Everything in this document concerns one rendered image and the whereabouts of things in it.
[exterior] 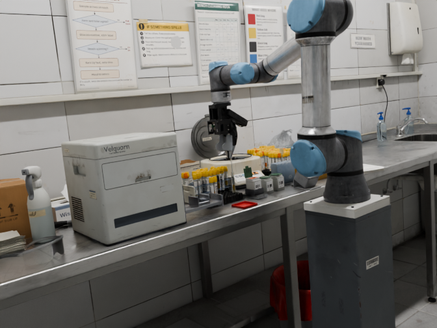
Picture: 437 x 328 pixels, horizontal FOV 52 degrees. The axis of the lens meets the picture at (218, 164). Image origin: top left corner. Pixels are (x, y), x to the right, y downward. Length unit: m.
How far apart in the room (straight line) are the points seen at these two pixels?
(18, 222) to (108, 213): 0.37
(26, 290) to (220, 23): 1.63
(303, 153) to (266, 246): 1.39
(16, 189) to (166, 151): 0.50
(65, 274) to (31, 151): 0.75
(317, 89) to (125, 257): 0.73
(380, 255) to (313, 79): 0.61
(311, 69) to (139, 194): 0.63
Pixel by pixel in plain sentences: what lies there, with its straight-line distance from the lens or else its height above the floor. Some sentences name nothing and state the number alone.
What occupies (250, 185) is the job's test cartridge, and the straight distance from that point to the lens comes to 1.73.
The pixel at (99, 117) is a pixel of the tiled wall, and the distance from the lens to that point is 2.00.
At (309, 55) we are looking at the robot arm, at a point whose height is 1.36.
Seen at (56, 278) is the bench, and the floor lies 0.85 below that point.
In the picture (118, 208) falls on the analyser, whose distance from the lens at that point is 1.34.
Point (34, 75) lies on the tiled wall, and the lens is 1.92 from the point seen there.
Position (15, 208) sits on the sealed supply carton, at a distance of 1.58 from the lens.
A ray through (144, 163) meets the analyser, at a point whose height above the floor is 1.10.
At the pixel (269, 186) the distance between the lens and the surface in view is 1.79.
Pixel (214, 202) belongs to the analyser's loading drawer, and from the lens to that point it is 1.55.
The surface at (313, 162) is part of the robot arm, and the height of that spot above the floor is 1.06.
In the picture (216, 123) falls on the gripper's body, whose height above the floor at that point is 1.18.
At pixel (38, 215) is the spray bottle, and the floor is 0.96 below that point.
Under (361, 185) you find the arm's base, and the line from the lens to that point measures 1.49.
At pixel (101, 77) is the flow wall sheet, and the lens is 2.01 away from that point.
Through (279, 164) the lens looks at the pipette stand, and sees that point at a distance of 1.90.
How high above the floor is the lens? 1.26
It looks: 8 degrees down
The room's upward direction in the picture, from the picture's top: 5 degrees counter-clockwise
